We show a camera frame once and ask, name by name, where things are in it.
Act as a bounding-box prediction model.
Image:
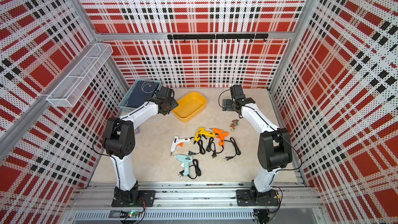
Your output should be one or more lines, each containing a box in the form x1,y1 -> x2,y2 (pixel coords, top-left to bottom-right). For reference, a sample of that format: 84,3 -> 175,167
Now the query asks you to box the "yellow storage box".
173,92 -> 207,123

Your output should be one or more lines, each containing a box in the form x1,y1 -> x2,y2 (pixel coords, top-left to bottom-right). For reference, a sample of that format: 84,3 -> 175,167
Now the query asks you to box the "orange hot glue gun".
206,128 -> 241,161

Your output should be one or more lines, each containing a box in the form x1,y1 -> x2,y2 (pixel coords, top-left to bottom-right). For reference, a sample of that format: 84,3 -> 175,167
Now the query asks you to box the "white hot glue gun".
170,136 -> 193,156

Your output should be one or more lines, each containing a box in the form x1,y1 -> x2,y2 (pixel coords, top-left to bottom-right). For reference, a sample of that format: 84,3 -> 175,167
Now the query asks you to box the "yellow hot glue gun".
194,127 -> 216,155

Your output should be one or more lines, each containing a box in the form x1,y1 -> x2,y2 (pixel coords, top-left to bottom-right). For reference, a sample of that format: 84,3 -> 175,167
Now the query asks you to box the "light blue hot glue gun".
174,154 -> 202,180

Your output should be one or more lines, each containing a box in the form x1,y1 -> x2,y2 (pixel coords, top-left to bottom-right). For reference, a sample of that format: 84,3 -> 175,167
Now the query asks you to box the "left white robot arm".
103,87 -> 178,204

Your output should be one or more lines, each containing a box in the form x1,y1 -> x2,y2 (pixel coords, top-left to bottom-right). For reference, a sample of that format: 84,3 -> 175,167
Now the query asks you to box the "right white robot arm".
221,85 -> 293,197

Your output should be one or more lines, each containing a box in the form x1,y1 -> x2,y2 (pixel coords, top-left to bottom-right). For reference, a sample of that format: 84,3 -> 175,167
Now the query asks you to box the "blue-grey plastic basket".
119,78 -> 162,113

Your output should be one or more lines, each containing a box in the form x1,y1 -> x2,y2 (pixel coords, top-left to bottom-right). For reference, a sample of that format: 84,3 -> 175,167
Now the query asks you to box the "green circuit board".
120,211 -> 137,219

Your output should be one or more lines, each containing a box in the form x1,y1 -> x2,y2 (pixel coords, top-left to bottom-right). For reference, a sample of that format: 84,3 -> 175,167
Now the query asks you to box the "black wall hook rail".
167,33 -> 269,41

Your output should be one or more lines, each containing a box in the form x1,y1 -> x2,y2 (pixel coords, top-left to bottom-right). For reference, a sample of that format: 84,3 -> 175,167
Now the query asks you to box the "white wire mesh shelf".
47,43 -> 113,107

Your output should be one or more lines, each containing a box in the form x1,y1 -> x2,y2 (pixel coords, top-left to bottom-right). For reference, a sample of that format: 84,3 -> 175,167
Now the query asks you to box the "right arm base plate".
236,187 -> 279,207

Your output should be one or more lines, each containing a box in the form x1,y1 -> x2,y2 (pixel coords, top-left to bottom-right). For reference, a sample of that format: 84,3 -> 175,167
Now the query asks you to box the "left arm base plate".
112,188 -> 156,207

